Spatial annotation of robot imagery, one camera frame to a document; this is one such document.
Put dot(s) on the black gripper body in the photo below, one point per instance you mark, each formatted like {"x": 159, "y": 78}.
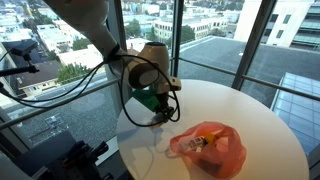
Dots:
{"x": 163, "y": 100}

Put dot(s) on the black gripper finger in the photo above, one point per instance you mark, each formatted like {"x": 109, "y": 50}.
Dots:
{"x": 160, "y": 117}
{"x": 170, "y": 113}

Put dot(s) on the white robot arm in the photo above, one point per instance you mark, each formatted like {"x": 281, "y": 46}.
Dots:
{"x": 100, "y": 26}

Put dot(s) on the white barcode labelled bottle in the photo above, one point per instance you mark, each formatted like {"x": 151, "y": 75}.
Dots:
{"x": 193, "y": 144}

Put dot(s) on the dark bottle with yellow cap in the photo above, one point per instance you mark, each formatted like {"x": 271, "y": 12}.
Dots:
{"x": 210, "y": 138}

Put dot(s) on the orange plastic bag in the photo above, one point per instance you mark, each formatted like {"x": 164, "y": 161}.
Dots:
{"x": 213, "y": 150}

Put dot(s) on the slanted grey window mullion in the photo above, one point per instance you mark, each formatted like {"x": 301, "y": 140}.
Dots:
{"x": 251, "y": 43}

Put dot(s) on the grey window rail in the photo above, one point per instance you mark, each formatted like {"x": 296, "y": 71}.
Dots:
{"x": 50, "y": 108}
{"x": 266, "y": 83}

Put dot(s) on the black camera on stand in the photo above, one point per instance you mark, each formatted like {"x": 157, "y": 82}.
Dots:
{"x": 25, "y": 50}

